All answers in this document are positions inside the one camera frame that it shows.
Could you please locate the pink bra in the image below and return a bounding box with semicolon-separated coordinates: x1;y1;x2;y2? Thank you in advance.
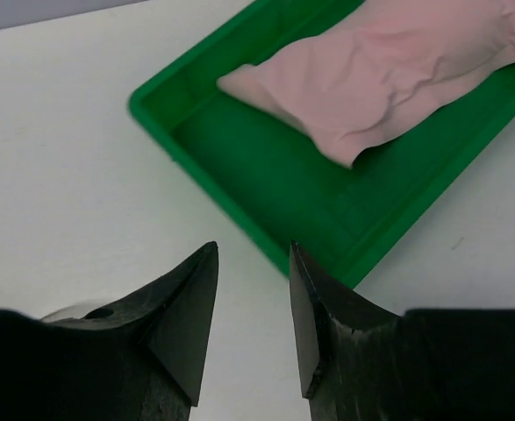
217;0;515;167

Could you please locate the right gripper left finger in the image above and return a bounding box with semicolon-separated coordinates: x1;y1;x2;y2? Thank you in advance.
0;242;218;420

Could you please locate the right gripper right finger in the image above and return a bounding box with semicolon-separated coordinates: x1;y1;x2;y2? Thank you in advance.
290;244;515;420

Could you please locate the green plastic tray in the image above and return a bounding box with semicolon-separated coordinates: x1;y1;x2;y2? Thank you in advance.
129;1;515;287

